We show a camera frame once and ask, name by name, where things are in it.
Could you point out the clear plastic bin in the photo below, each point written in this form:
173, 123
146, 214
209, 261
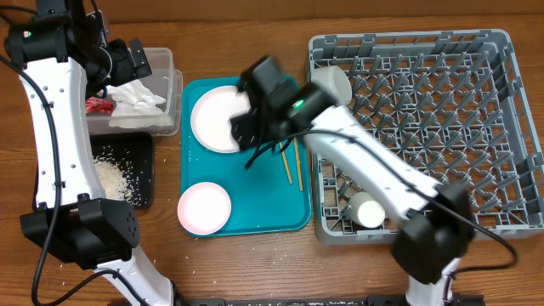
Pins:
165, 81

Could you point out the teal plastic tray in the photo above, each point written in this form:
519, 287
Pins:
262, 200

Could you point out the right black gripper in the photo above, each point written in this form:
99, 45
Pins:
250, 132

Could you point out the left wooden chopstick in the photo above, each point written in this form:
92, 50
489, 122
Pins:
285, 162

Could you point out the wooden chopstick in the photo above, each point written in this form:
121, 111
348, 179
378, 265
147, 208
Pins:
285, 162
298, 164

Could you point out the rice pile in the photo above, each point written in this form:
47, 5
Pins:
117, 177

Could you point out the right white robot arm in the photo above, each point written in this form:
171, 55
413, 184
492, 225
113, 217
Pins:
434, 220

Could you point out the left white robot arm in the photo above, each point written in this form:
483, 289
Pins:
63, 57

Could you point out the black tray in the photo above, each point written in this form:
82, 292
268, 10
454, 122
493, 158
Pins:
138, 148

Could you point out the white paper cup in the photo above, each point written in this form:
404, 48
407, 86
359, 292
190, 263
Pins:
365, 211

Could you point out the large white plate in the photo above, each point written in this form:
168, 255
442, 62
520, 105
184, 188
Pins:
210, 118

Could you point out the crumpled white tissue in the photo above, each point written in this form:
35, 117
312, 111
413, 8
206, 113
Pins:
137, 107

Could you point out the small pink plate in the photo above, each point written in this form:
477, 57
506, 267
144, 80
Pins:
204, 208

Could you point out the red wrapper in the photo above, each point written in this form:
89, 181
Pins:
95, 105

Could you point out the right wooden chopstick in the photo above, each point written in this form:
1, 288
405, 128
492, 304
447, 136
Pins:
298, 164

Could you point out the small white bowl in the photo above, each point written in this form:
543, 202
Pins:
334, 81

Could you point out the grey dish rack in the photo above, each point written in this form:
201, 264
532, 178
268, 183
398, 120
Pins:
453, 105

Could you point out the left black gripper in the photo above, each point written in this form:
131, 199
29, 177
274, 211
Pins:
127, 70

